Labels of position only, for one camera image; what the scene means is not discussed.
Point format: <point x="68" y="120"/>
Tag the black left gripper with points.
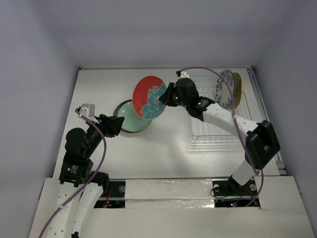
<point x="105" y="124"/>

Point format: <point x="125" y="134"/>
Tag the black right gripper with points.
<point x="172" y="93"/>

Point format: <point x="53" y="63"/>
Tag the dark teal plate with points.
<point x="124" y="109"/>

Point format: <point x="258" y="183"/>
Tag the light green plate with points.
<point x="135" y="123"/>

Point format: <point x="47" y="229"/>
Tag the red and teal plate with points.
<point x="145" y="98"/>

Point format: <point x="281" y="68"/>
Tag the blue white patterned plate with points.
<point x="223" y="86"/>

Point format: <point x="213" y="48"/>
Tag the yellow brown plate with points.
<point x="238" y="90"/>

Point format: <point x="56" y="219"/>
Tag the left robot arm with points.
<point x="79" y="186"/>

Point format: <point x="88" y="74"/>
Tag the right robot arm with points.
<point x="258" y="139"/>

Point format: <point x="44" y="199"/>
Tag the white foam block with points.
<point x="168" y="194"/>

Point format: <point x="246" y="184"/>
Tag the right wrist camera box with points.
<point x="182" y="74"/>

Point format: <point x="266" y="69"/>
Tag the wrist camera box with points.
<point x="87" y="110"/>
<point x="182" y="74"/>

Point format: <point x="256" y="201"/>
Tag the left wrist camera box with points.
<point x="87" y="110"/>

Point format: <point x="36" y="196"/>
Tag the white wire dish rack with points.
<point x="220" y="125"/>

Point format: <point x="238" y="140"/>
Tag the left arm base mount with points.
<point x="115" y="197"/>

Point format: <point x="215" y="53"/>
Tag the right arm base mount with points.
<point x="228" y="194"/>

